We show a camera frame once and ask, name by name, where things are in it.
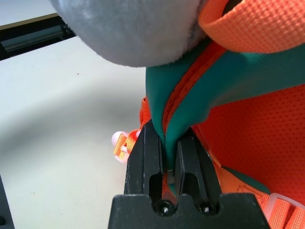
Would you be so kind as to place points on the orange teal backpack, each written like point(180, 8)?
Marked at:
point(257, 131)

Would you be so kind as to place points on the grey plush toy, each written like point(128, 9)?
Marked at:
point(128, 31)

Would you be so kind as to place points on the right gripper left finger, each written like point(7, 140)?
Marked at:
point(143, 162)

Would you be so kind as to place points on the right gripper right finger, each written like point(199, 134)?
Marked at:
point(195, 162)

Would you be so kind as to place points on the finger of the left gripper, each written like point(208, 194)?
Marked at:
point(3, 212)

